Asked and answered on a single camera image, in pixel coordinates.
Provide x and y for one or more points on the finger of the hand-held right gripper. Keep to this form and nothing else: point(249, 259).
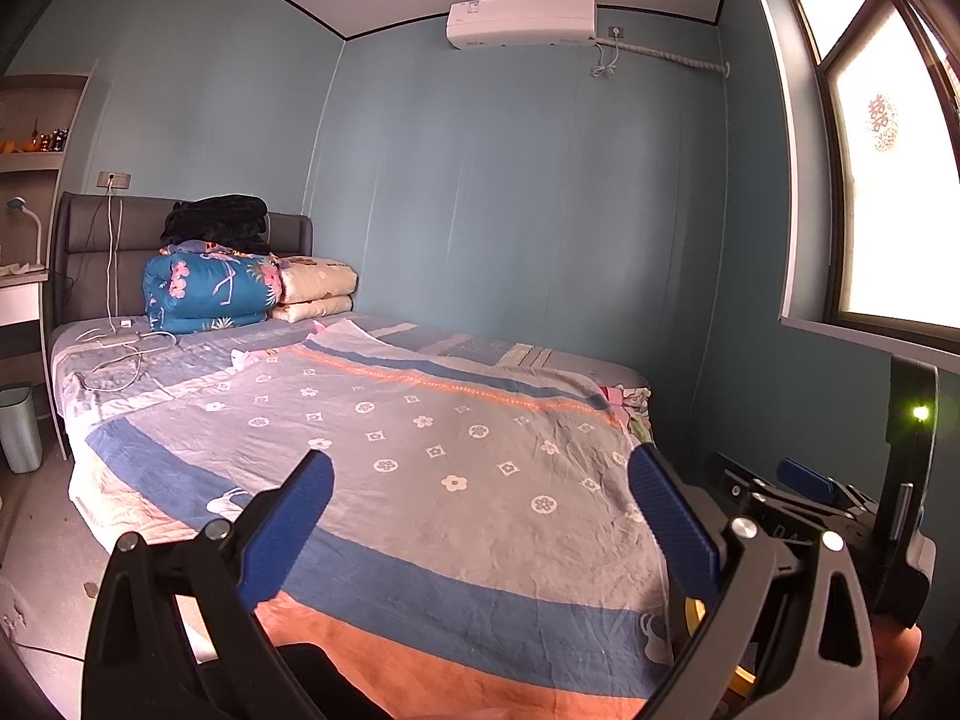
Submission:
point(739, 487)
point(806, 478)

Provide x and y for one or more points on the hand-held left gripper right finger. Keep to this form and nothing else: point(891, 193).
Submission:
point(675, 525)

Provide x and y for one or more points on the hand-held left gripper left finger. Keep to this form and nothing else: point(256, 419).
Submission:
point(292, 525)

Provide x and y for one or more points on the person's right hand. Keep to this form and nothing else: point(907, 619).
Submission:
point(898, 660)

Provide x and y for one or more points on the pink green printed cloth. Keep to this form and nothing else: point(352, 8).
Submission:
point(634, 401)

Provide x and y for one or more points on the grey flower pattern blanket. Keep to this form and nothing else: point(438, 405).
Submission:
point(450, 427)

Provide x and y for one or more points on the cream folded quilt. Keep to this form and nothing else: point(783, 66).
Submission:
point(315, 281)
point(315, 309)

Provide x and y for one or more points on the blue flamingo print quilt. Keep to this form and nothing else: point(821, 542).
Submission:
point(202, 292)

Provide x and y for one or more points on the striped bed sheet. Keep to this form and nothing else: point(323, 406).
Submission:
point(487, 349)

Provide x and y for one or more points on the brown framed window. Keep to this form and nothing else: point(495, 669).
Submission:
point(885, 202)

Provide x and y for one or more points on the light blue waste bin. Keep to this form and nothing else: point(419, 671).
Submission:
point(19, 427)

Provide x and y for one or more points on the black folded blanket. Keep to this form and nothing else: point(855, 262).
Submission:
point(217, 221)

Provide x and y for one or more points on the wooden shelf desk unit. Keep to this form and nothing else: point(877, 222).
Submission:
point(19, 307)

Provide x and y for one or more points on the grey padded bed headboard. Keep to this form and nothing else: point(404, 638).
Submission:
point(90, 240)

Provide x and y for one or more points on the white desk lamp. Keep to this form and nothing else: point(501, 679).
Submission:
point(16, 202)

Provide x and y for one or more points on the small shelf ornaments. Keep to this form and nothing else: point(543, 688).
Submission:
point(45, 141)

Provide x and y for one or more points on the grey wall socket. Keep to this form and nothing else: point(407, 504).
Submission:
point(112, 180)

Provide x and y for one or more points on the white wrapped wall pipe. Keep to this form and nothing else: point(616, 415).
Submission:
point(675, 58)

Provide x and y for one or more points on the white wall air conditioner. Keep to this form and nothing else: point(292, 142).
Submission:
point(517, 22)

